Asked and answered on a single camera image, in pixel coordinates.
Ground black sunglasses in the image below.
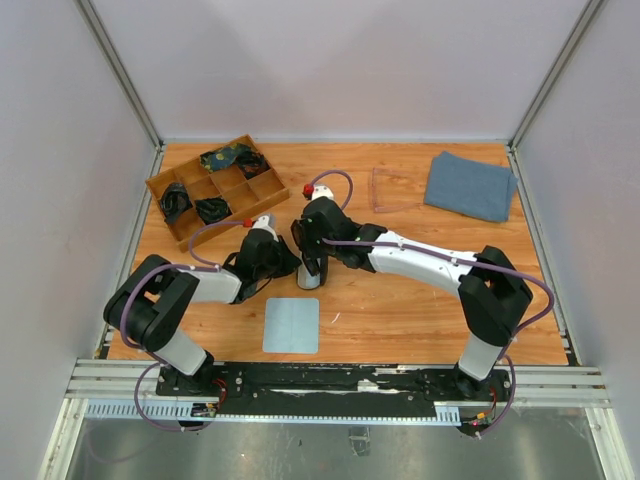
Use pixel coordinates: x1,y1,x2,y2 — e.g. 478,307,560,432
291,220,320,276

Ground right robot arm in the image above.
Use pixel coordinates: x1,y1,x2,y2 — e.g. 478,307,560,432
291,197,533,400

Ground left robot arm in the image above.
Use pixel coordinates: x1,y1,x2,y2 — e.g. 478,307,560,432
103,229,301,396

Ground black dotted rolled tie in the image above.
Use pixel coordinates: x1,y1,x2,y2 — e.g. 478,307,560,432
195,197,231,225

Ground left light blue cloth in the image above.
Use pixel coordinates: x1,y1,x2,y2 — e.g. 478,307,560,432
262,298,320,355

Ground pink clear glasses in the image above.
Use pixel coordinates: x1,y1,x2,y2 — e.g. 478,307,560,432
369,167,422,214

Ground wooden divided organizer tray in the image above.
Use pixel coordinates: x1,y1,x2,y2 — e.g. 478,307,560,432
138,143,291,260

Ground black orange rolled tie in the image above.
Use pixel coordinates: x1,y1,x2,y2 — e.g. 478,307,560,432
235,150,268,179

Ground black striped rolled tie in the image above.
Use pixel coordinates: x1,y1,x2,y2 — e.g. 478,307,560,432
160,182,193,225

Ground blue patterned rolled tie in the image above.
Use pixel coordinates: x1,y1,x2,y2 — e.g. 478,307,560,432
199,142,252,173

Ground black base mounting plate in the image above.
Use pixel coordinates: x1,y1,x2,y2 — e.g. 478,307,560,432
156,362,511,418

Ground folded blue towel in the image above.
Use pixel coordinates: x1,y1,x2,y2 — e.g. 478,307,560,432
424,152,518,223

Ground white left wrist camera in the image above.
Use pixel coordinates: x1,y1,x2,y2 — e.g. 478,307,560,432
243,213,277,237

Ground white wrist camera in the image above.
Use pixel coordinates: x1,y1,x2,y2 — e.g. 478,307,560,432
243,213,277,237
302,183,334,201

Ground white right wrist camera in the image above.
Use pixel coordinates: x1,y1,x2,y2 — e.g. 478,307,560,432
302,183,334,201

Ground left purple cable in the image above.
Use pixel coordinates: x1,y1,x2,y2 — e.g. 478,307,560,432
85,219,251,464

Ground purple cable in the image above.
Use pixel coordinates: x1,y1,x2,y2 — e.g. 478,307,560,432
312,169,556,441
85,219,251,464

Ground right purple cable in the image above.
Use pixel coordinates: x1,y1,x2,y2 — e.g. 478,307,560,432
312,169,556,441

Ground aluminium front rail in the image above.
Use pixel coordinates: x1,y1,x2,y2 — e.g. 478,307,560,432
66,360,611,431

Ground left aluminium frame post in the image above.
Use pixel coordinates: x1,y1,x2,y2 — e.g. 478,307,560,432
74,0,164,150

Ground aluminium frame post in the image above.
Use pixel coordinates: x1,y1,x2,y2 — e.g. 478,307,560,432
507,0,608,152
74,0,164,150

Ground right aluminium frame post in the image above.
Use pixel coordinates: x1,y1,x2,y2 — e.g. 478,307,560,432
507,0,608,152

